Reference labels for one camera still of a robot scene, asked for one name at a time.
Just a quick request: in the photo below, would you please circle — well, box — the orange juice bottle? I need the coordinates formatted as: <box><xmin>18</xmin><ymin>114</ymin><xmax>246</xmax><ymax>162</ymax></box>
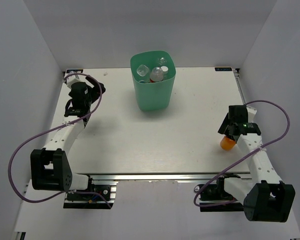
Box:
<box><xmin>220</xmin><ymin>136</ymin><xmax>236</xmax><ymax>151</ymax></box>

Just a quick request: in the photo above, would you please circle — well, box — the bottle green blue label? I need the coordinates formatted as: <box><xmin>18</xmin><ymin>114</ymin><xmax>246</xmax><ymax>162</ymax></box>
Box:
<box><xmin>136</xmin><ymin>64</ymin><xmax>149</xmax><ymax>77</ymax></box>

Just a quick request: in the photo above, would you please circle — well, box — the bottle red label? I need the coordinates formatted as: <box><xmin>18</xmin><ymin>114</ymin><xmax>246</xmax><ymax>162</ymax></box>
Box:
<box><xmin>150</xmin><ymin>67</ymin><xmax>164</xmax><ymax>83</ymax></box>

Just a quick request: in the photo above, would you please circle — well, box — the crushed bottle blue label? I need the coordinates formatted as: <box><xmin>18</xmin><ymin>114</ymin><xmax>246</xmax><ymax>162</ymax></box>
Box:
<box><xmin>157</xmin><ymin>57</ymin><xmax>168</xmax><ymax>68</ymax></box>

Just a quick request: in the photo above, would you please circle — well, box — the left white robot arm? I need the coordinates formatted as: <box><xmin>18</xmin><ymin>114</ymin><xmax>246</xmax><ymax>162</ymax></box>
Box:
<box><xmin>30</xmin><ymin>72</ymin><xmax>105</xmax><ymax>200</ymax></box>

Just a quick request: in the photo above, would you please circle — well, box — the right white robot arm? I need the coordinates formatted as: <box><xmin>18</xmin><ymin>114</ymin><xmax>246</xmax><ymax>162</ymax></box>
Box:
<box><xmin>215</xmin><ymin>105</ymin><xmax>295</xmax><ymax>223</ymax></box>

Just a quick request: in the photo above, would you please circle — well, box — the green plastic bin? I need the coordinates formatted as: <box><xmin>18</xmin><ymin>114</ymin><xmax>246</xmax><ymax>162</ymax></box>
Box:
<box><xmin>130</xmin><ymin>50</ymin><xmax>176</xmax><ymax>111</ymax></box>

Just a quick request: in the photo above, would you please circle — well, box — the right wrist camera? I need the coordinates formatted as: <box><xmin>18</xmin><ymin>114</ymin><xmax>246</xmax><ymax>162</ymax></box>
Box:
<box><xmin>246</xmin><ymin>105</ymin><xmax>257</xmax><ymax>123</ymax></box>

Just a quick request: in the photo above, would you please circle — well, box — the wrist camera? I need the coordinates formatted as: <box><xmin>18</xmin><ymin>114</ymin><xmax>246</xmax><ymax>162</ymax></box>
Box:
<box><xmin>246</xmin><ymin>105</ymin><xmax>257</xmax><ymax>123</ymax></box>
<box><xmin>64</xmin><ymin>75</ymin><xmax>81</xmax><ymax>89</ymax></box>

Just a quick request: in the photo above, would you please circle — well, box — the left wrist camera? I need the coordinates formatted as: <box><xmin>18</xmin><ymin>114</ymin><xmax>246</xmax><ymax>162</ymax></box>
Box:
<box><xmin>64</xmin><ymin>75</ymin><xmax>81</xmax><ymax>89</ymax></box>

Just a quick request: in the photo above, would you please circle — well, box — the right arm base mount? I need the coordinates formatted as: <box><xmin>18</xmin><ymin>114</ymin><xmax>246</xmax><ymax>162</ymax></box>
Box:
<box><xmin>199</xmin><ymin>173</ymin><xmax>243</xmax><ymax>213</ymax></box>

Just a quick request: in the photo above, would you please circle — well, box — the aluminium frame rail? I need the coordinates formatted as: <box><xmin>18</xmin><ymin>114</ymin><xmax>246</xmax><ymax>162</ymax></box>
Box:
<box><xmin>87</xmin><ymin>172</ymin><xmax>255</xmax><ymax>182</ymax></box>

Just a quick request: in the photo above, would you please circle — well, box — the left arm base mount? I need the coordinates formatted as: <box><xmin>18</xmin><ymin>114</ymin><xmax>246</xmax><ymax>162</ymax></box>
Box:
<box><xmin>63</xmin><ymin>180</ymin><xmax>117</xmax><ymax>210</ymax></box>

